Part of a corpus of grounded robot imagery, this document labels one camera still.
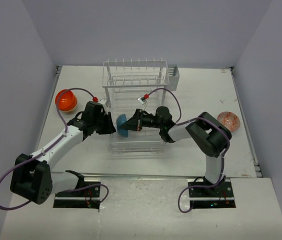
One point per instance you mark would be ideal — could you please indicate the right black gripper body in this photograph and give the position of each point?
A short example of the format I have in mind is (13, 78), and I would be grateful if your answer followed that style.
(149, 121)

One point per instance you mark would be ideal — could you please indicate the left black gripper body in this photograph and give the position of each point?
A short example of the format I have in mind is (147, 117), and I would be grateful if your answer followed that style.
(100, 124)

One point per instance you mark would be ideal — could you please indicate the teal bowl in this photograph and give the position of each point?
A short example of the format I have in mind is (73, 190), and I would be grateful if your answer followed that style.
(121, 119)

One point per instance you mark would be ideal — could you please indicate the orange bowl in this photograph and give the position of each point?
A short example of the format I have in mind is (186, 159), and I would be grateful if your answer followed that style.
(64, 94)
(66, 105)

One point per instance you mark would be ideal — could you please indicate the blue patterned bowl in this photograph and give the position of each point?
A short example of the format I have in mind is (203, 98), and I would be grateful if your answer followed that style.
(230, 120)

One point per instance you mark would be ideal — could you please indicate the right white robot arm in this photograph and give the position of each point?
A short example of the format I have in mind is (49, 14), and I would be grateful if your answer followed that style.
(212, 138)

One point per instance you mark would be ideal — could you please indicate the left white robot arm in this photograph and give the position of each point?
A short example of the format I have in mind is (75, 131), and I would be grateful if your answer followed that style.
(32, 178)

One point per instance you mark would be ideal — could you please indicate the grey cutlery holder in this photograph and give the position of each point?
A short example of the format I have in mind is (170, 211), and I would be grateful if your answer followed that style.
(174, 77)

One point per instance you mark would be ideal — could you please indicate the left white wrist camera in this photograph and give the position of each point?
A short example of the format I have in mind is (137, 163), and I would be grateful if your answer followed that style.
(103, 102)

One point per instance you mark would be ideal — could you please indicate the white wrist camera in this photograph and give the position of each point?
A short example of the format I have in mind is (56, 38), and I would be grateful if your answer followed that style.
(103, 102)
(143, 101)

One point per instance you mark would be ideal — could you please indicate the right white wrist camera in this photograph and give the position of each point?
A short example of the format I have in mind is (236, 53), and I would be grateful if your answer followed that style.
(143, 101)

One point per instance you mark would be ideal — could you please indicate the white wire dish rack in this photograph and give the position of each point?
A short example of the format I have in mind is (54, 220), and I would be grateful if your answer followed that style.
(124, 81)

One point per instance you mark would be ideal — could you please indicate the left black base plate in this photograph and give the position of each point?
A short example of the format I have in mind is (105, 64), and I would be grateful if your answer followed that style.
(85, 199)

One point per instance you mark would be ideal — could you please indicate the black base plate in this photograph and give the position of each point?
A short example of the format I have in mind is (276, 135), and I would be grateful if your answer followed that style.
(221, 197)
(85, 199)

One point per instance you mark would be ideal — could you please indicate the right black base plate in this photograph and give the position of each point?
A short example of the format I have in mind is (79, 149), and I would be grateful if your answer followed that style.
(221, 197)

